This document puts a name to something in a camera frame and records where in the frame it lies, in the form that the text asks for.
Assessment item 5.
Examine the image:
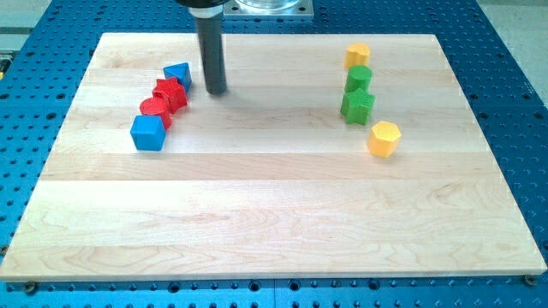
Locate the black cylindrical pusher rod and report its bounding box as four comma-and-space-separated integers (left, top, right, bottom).
177, 0, 227, 95

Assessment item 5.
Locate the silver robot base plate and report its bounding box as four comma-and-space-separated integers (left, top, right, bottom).
223, 0, 314, 20

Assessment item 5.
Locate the green star block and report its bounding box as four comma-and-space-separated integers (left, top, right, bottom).
340, 88, 376, 125

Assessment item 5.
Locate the blue cube block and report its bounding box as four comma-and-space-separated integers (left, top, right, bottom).
130, 115, 166, 151

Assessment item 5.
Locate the blue perforated metal table plate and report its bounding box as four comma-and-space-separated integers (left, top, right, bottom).
1, 1, 547, 307

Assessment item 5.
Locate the yellow heart block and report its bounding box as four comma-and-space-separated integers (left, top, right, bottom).
343, 42, 371, 68

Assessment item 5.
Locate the blue triangular block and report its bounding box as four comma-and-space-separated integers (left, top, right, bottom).
164, 62, 192, 93

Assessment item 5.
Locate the green cylinder block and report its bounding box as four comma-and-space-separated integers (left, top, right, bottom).
344, 65, 372, 92

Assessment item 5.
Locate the red star block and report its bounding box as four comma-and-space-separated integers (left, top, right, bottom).
152, 77, 188, 114

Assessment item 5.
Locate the yellow hexagon block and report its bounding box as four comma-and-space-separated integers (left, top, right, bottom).
366, 121, 402, 157

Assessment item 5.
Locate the red cylinder block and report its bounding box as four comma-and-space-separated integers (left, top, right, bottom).
140, 97, 172, 130

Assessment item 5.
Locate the light wooden board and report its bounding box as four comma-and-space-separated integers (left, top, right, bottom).
1, 33, 546, 282

